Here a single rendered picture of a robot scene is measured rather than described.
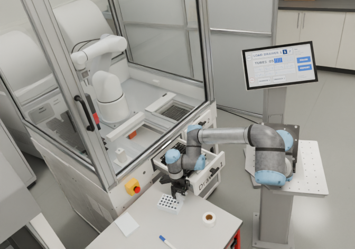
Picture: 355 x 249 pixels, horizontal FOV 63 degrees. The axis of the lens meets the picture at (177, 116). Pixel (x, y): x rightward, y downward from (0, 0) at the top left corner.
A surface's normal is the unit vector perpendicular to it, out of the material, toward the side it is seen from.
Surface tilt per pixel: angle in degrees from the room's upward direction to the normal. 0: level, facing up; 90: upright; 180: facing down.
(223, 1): 90
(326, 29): 90
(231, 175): 0
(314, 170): 0
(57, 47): 90
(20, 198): 90
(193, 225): 0
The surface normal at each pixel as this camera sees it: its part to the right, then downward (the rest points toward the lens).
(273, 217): -0.23, 0.59
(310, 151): -0.14, -0.80
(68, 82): 0.75, 0.29
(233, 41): -0.55, 0.55
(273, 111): 0.00, 0.58
